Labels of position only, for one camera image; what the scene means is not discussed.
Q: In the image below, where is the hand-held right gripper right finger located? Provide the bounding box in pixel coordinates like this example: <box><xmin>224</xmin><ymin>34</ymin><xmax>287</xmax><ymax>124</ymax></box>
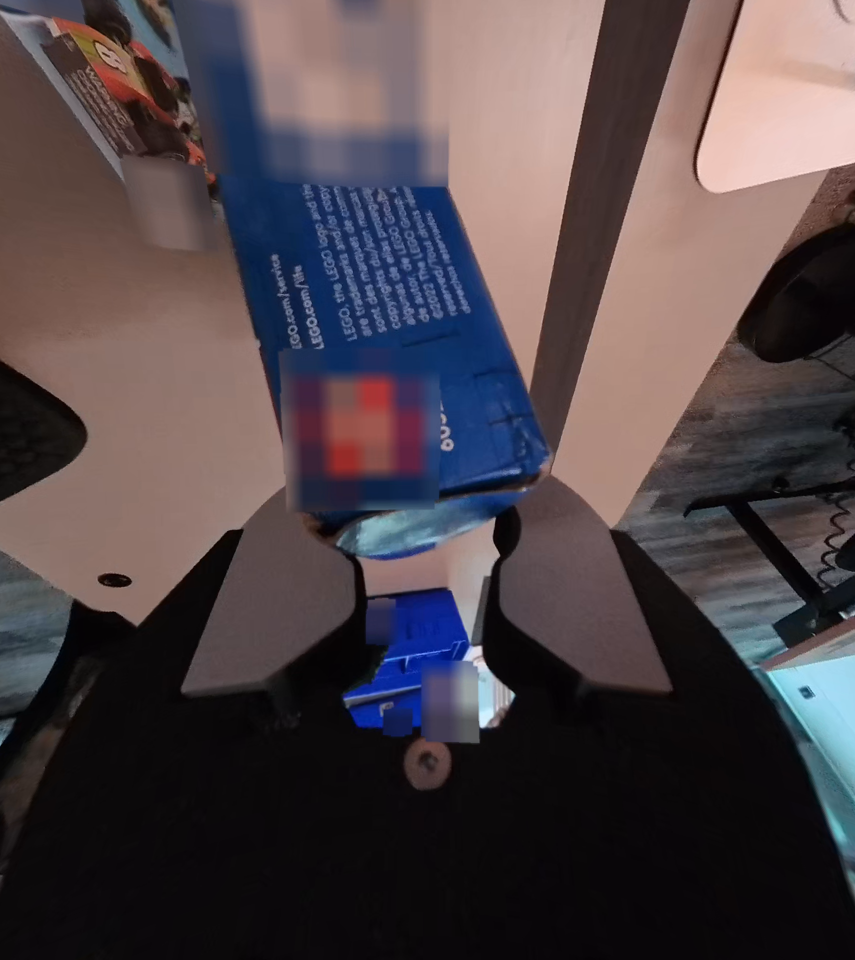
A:
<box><xmin>485</xmin><ymin>477</ymin><xmax>676</xmax><ymax>694</ymax></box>

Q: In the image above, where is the white wire screen stand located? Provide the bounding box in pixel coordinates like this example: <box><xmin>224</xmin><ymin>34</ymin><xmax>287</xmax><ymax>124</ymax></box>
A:
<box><xmin>695</xmin><ymin>0</ymin><xmax>855</xmax><ymax>196</ymax></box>

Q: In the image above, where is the blue lego set box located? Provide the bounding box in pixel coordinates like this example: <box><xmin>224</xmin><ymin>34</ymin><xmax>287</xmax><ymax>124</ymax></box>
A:
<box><xmin>203</xmin><ymin>0</ymin><xmax>552</xmax><ymax>732</ymax></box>

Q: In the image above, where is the black desk leg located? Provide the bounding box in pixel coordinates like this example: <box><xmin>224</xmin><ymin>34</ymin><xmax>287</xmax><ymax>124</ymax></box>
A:
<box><xmin>683</xmin><ymin>405</ymin><xmax>855</xmax><ymax>609</ymax></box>

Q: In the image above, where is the black round floor base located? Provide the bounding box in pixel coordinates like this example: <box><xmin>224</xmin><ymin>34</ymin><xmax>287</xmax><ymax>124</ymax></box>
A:
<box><xmin>735</xmin><ymin>225</ymin><xmax>855</xmax><ymax>369</ymax></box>

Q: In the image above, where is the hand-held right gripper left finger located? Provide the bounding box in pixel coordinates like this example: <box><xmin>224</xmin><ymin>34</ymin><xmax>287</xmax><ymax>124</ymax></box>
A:
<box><xmin>183</xmin><ymin>488</ymin><xmax>366</xmax><ymax>699</ymax></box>

